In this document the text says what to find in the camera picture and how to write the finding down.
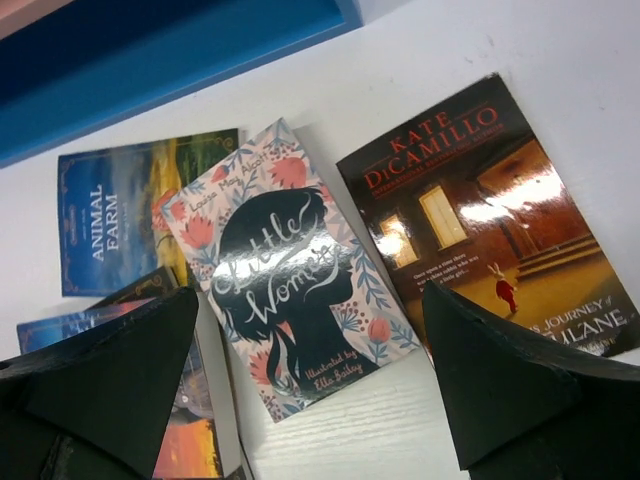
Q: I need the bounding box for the blue bookshelf with coloured shelves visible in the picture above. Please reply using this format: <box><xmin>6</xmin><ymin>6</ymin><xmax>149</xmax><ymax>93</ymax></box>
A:
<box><xmin>1</xmin><ymin>0</ymin><xmax>363</xmax><ymax>166</ymax></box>

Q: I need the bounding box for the Kate DiCamillo dark book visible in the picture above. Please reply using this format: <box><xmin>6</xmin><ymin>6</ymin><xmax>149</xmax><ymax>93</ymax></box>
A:
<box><xmin>337</xmin><ymin>74</ymin><xmax>639</xmax><ymax>357</ymax></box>

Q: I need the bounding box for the Jane Eyre blue book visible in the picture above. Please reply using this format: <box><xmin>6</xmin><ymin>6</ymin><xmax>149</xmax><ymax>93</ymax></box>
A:
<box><xmin>16</xmin><ymin>296</ymin><xmax>239</xmax><ymax>480</ymax></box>

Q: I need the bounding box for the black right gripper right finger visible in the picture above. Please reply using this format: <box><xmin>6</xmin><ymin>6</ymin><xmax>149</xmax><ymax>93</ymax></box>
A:
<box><xmin>423</xmin><ymin>282</ymin><xmax>639</xmax><ymax>479</ymax></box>

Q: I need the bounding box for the Little Women book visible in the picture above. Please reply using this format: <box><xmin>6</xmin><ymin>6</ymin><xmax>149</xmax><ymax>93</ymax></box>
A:
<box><xmin>161</xmin><ymin>120</ymin><xmax>420</xmax><ymax>422</ymax></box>

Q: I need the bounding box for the Animal Farm book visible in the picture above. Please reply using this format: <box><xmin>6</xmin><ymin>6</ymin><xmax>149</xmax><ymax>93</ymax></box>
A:
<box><xmin>57</xmin><ymin>129</ymin><xmax>240</xmax><ymax>296</ymax></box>

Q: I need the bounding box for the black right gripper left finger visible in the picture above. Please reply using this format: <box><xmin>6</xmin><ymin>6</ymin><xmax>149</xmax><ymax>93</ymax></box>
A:
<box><xmin>1</xmin><ymin>287</ymin><xmax>199</xmax><ymax>479</ymax></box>

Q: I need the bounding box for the Three Days to See book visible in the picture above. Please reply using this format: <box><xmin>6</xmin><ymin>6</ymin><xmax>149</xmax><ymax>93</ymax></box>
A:
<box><xmin>89</xmin><ymin>265</ymin><xmax>256</xmax><ymax>480</ymax></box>

